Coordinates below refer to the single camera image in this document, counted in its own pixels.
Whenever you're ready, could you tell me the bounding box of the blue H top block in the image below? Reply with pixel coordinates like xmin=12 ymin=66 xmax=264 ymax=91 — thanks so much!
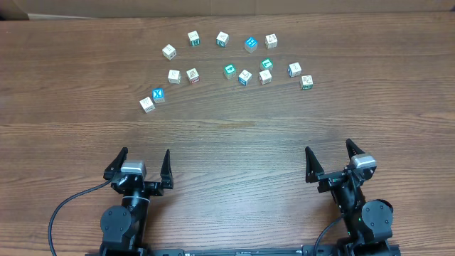
xmin=244 ymin=37 xmax=258 ymax=53

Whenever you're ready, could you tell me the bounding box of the black cable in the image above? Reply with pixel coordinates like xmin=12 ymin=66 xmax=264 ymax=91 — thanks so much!
xmin=48 ymin=179 xmax=114 ymax=256
xmin=312 ymin=215 xmax=344 ymax=256

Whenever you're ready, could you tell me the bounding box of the green 7 top block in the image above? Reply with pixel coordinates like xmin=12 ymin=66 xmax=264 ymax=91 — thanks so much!
xmin=260 ymin=58 xmax=274 ymax=70

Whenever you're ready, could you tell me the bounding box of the wooden block with engraved drawing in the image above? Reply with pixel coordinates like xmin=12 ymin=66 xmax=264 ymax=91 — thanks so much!
xmin=168 ymin=70 xmax=181 ymax=84

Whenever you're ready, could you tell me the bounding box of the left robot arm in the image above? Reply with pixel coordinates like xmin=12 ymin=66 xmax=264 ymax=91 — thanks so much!
xmin=99 ymin=147 xmax=173 ymax=255

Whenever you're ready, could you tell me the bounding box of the block with green J side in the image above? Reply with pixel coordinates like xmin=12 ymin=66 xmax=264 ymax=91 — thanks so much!
xmin=216 ymin=31 xmax=230 ymax=48

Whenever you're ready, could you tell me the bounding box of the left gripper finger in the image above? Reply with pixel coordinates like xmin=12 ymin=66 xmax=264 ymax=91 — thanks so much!
xmin=160 ymin=149 xmax=173 ymax=189
xmin=103 ymin=147 xmax=128 ymax=180

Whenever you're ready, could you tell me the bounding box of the wooden block with red print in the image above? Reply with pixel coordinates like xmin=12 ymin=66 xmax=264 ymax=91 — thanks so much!
xmin=259 ymin=70 xmax=272 ymax=85

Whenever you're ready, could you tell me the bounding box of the right black cable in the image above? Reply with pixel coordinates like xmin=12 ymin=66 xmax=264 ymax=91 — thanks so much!
xmin=312 ymin=215 xmax=344 ymax=256

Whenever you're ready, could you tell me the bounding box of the block with green bottom side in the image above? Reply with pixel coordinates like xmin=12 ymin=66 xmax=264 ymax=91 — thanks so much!
xmin=300 ymin=75 xmax=314 ymax=90

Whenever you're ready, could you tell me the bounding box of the blue X top block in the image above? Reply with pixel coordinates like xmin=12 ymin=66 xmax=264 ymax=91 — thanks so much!
xmin=152 ymin=88 xmax=165 ymax=103

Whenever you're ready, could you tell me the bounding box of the left black cable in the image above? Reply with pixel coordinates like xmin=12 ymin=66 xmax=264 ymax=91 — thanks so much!
xmin=48 ymin=179 xmax=114 ymax=256

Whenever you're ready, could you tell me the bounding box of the green 4 top block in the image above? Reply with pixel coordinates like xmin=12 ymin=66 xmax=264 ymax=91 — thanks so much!
xmin=223 ymin=63 xmax=237 ymax=80

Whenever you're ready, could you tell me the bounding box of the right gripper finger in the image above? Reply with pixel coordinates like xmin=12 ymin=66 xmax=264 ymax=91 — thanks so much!
xmin=305 ymin=146 xmax=325 ymax=183
xmin=346 ymin=139 xmax=365 ymax=159

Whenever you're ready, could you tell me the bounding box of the wooden block with animal drawing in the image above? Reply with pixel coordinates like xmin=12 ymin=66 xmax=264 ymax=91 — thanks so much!
xmin=265 ymin=33 xmax=278 ymax=49

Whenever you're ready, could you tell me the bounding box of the block with green R side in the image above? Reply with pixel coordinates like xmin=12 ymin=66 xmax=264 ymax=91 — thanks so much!
xmin=188 ymin=31 xmax=200 ymax=46

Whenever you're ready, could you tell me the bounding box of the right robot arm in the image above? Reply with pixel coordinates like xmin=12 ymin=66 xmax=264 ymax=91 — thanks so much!
xmin=301 ymin=139 xmax=401 ymax=256

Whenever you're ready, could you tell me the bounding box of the plain wooden block upper left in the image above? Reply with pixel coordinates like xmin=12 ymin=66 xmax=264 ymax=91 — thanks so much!
xmin=162 ymin=44 xmax=176 ymax=60

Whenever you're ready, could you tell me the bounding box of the block with blue left side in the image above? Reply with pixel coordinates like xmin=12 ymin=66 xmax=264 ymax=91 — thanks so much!
xmin=287 ymin=62 xmax=302 ymax=78

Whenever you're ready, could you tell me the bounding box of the block with red Y side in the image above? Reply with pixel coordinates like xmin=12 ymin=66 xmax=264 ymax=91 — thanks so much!
xmin=186 ymin=68 xmax=200 ymax=84

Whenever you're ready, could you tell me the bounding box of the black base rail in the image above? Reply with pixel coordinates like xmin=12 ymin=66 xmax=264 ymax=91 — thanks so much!
xmin=85 ymin=245 xmax=401 ymax=256

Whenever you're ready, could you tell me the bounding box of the wooden block lower left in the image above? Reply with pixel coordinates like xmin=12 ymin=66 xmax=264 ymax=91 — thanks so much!
xmin=139 ymin=97 xmax=155 ymax=113

